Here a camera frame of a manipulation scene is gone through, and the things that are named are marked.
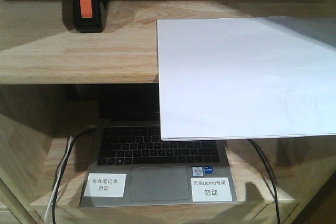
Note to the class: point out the white paper sheets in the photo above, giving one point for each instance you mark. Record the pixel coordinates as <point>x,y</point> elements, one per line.
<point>235,78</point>

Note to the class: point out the black orange stapler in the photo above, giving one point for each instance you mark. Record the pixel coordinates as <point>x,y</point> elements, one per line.
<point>90,15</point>

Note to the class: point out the wooden shelf unit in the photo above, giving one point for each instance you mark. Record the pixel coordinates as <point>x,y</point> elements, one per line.
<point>40,52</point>

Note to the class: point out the grey laptop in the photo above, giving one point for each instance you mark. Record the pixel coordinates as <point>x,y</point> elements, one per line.
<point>128,141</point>

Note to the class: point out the white right laptop label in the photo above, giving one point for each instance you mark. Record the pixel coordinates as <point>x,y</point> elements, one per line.
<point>211,189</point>

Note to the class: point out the white laptop label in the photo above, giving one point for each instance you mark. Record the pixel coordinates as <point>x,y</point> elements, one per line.
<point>211,189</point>
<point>105,185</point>

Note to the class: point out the white left laptop label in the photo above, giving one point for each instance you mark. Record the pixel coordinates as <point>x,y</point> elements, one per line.
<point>105,185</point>

